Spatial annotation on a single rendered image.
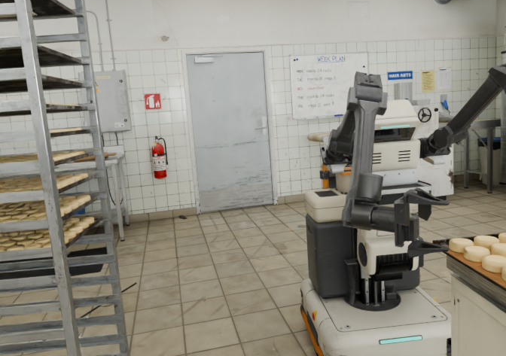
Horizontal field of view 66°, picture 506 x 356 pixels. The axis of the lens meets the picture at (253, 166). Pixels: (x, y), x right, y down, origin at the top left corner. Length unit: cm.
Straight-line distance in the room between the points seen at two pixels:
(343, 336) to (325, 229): 49
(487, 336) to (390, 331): 96
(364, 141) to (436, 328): 111
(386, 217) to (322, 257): 113
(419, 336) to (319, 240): 58
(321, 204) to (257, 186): 333
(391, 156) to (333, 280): 72
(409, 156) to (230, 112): 359
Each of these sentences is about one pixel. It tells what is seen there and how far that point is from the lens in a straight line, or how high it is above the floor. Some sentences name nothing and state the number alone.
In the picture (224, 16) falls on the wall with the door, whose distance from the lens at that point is 519.
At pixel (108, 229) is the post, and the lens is 175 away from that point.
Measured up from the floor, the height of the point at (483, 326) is 78.
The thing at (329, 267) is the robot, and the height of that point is 46.
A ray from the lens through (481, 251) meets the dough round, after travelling 98.
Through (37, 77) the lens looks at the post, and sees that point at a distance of 128.
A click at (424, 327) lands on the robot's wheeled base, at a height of 28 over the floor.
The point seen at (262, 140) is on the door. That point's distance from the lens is 517.
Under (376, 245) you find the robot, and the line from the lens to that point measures 174.
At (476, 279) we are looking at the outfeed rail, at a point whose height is 86.
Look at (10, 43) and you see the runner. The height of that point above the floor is 150.
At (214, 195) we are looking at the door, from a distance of 513.
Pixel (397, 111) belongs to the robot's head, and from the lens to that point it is 167.
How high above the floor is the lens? 125
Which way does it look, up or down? 8 degrees down
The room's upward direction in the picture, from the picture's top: 4 degrees counter-clockwise
